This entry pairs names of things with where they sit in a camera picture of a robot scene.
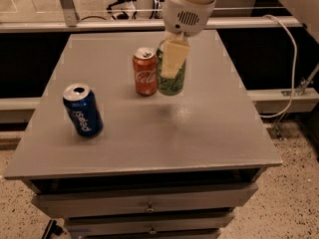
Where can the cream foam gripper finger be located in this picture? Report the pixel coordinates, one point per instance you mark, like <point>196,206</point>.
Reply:
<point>173,36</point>
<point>174,55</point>

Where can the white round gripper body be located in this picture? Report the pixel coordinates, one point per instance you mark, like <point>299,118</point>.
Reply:
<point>185,17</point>

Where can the green soda can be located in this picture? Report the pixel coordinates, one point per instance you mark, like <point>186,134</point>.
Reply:
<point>169,87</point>

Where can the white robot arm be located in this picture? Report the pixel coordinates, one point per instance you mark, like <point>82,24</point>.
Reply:
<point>266,40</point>

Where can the red coke can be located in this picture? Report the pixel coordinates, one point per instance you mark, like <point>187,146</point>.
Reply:
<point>145,69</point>

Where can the blue pepsi can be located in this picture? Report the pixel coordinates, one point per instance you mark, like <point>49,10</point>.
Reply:
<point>80,103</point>

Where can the upper grey drawer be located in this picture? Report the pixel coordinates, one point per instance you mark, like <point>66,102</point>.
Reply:
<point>150,200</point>

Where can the grey drawer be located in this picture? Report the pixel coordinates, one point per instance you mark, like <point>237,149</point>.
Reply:
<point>150,200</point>
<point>149,223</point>

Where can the lower grey drawer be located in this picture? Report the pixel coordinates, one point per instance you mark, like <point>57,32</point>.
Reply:
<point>149,223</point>

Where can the metal railing frame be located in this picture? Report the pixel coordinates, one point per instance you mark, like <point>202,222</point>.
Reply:
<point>25,16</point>

